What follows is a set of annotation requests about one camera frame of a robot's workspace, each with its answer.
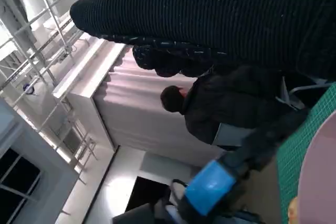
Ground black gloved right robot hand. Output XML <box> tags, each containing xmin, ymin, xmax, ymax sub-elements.
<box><xmin>69</xmin><ymin>0</ymin><xmax>336</xmax><ymax>83</ymax></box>

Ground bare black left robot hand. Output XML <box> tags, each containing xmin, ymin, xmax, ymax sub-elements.
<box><xmin>152</xmin><ymin>108</ymin><xmax>309</xmax><ymax>224</ymax></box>

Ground round toy bread bun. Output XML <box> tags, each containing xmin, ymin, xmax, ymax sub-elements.
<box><xmin>287</xmin><ymin>196</ymin><xmax>300</xmax><ymax>224</ymax></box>

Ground pink bowl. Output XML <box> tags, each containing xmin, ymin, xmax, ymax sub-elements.
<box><xmin>296</xmin><ymin>108</ymin><xmax>336</xmax><ymax>224</ymax></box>

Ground grey-blue chair with person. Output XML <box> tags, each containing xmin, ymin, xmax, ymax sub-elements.
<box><xmin>211</xmin><ymin>76</ymin><xmax>334</xmax><ymax>151</ymax></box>

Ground black monitor screen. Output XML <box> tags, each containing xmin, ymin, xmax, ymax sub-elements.
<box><xmin>125</xmin><ymin>176</ymin><xmax>171</xmax><ymax>211</ymax></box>

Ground person in black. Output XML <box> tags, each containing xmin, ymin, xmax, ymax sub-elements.
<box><xmin>160</xmin><ymin>63</ymin><xmax>309</xmax><ymax>146</ymax></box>

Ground green cutting mat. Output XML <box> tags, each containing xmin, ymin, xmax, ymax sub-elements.
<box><xmin>277</xmin><ymin>82</ymin><xmax>336</xmax><ymax>222</ymax></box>

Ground white curtain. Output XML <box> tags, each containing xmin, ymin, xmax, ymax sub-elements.
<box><xmin>93</xmin><ymin>47</ymin><xmax>229</xmax><ymax>168</ymax></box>

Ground white metal ceiling grid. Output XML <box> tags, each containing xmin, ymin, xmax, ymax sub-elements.
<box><xmin>0</xmin><ymin>0</ymin><xmax>106</xmax><ymax>185</ymax></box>

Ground dark framed window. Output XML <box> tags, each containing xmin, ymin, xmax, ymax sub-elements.
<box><xmin>0</xmin><ymin>147</ymin><xmax>42</xmax><ymax>224</ymax></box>

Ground white booth frame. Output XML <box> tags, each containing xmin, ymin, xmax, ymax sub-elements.
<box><xmin>52</xmin><ymin>31</ymin><xmax>127</xmax><ymax>151</ymax></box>

